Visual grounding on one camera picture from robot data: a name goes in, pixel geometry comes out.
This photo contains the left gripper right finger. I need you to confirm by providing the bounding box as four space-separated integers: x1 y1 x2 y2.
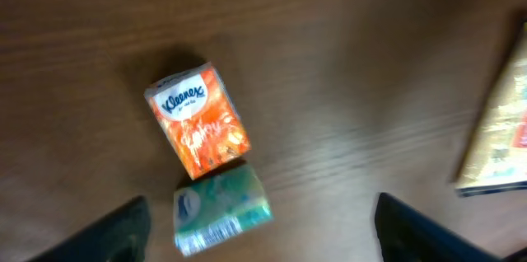
374 192 526 262

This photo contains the orange Kleenex tissue pack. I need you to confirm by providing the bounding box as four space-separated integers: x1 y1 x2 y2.
144 63 251 180

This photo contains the yellow wet wipes pack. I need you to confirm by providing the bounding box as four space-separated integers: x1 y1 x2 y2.
455 24 526 197

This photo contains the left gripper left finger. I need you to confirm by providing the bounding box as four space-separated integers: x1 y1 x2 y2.
30 196 151 262

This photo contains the green tissue pack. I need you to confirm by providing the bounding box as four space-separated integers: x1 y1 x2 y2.
173 164 273 257

